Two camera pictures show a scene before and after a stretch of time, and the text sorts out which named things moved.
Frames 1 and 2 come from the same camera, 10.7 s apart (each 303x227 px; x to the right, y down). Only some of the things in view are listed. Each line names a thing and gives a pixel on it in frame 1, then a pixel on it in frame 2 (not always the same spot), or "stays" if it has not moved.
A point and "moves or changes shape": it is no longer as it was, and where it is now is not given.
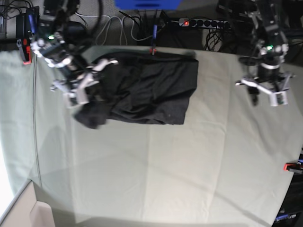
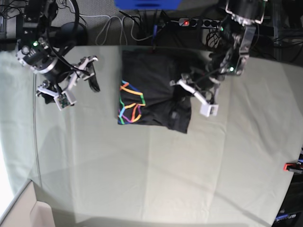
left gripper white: x=77 y=91 → x=65 y=99
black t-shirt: x=141 y=87 moves or changes shape
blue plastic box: x=147 y=4 stays
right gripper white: x=276 y=98 → x=206 y=109
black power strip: x=207 y=23 stays
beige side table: x=25 y=211 stays
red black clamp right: x=293 y=167 stays
